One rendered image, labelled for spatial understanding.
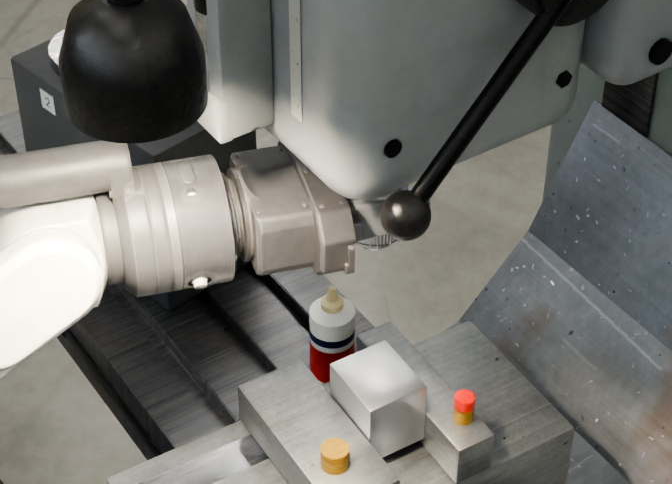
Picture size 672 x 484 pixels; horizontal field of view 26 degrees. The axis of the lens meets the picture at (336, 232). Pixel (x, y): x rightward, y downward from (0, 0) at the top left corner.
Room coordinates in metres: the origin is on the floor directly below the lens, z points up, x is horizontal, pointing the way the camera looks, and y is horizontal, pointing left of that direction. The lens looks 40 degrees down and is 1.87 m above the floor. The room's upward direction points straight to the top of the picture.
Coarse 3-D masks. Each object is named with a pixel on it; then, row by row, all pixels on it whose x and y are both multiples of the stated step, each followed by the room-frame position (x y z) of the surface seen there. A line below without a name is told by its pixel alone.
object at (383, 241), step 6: (408, 186) 0.80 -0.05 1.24; (390, 192) 0.78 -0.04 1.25; (384, 234) 0.78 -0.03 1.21; (366, 240) 0.78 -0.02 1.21; (372, 240) 0.78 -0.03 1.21; (378, 240) 0.78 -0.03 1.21; (384, 240) 0.78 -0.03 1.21; (390, 240) 0.78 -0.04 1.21; (396, 240) 0.78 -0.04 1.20; (360, 246) 0.78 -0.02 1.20; (366, 246) 0.78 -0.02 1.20; (372, 246) 0.78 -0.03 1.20; (378, 246) 0.78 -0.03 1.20; (384, 246) 0.78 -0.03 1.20
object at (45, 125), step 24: (48, 48) 1.18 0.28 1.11; (24, 72) 1.15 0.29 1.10; (48, 72) 1.14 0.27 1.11; (24, 96) 1.16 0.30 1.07; (48, 96) 1.12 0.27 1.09; (24, 120) 1.16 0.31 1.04; (48, 120) 1.13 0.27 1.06; (48, 144) 1.13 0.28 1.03; (72, 144) 1.10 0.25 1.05; (144, 144) 1.03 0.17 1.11; (168, 144) 1.03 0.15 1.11; (192, 144) 1.04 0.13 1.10; (216, 144) 1.06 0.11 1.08; (240, 144) 1.08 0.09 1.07; (240, 264) 1.07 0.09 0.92; (192, 288) 1.03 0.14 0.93
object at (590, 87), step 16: (592, 80) 1.14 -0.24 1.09; (640, 80) 1.09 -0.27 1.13; (656, 80) 1.08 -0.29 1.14; (576, 96) 1.16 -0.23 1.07; (592, 96) 1.14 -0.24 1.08; (608, 96) 1.12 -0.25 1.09; (624, 96) 1.10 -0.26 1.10; (640, 96) 1.09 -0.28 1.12; (656, 96) 1.08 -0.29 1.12; (576, 112) 1.16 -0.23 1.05; (624, 112) 1.10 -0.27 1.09; (640, 112) 1.08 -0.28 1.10; (656, 112) 1.07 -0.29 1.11; (560, 128) 1.17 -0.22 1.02; (576, 128) 1.16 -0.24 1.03; (640, 128) 1.08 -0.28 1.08; (656, 128) 1.07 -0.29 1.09; (560, 144) 1.17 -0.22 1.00; (656, 144) 1.07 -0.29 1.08; (560, 160) 1.17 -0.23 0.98; (544, 192) 1.19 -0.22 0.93
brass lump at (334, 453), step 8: (328, 440) 0.74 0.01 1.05; (336, 440) 0.74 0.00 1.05; (320, 448) 0.73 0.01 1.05; (328, 448) 0.73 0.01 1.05; (336, 448) 0.73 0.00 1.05; (344, 448) 0.73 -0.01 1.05; (320, 456) 0.73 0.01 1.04; (328, 456) 0.72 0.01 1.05; (336, 456) 0.72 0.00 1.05; (344, 456) 0.72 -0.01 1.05; (320, 464) 0.73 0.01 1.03; (328, 464) 0.72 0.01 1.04; (336, 464) 0.72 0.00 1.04; (344, 464) 0.72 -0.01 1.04; (328, 472) 0.72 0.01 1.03; (336, 472) 0.72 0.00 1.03
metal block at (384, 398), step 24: (360, 360) 0.81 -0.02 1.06; (384, 360) 0.81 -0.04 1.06; (336, 384) 0.79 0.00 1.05; (360, 384) 0.78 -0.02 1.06; (384, 384) 0.78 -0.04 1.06; (408, 384) 0.78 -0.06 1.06; (360, 408) 0.76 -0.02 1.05; (384, 408) 0.76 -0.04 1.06; (408, 408) 0.77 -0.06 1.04; (384, 432) 0.76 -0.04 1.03; (408, 432) 0.77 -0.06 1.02; (384, 456) 0.76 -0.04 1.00
